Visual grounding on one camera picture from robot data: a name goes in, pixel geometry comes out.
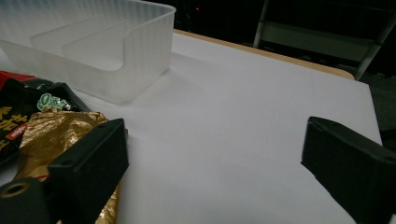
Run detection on grey metal stand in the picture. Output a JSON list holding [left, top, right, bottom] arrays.
[[252, 0, 396, 81]]

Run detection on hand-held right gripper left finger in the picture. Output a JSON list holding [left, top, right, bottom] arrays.
[[46, 118, 130, 224]]

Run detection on red and black snack bag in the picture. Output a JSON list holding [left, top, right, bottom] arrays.
[[0, 70, 92, 166]]

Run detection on translucent plastic storage container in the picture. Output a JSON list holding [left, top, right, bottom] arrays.
[[0, 0, 177, 105]]

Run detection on white paper sheet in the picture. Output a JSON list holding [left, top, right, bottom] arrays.
[[0, 32, 393, 224]]

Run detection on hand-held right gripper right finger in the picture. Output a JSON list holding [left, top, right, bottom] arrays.
[[300, 116, 396, 224]]

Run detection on gold foil snack bag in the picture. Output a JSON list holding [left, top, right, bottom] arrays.
[[14, 106, 128, 224]]

